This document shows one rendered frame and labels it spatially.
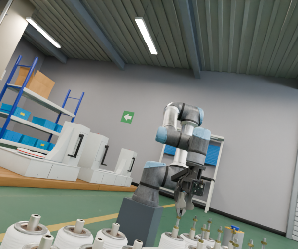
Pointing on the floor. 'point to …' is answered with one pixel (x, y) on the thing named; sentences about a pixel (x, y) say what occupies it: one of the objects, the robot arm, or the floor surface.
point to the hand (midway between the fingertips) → (179, 211)
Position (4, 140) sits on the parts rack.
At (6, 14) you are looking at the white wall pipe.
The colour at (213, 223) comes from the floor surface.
